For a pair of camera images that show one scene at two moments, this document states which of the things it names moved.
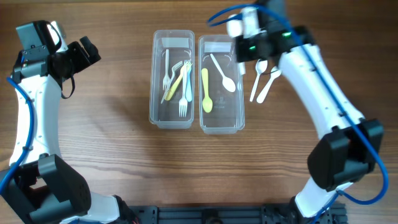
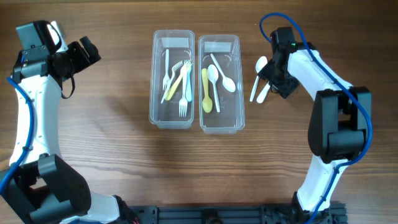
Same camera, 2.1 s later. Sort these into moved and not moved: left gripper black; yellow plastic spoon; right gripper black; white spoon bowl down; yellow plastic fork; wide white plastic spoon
Moved: right gripper black; white spoon bowl down
Not moved: left gripper black; wide white plastic spoon; yellow plastic fork; yellow plastic spoon
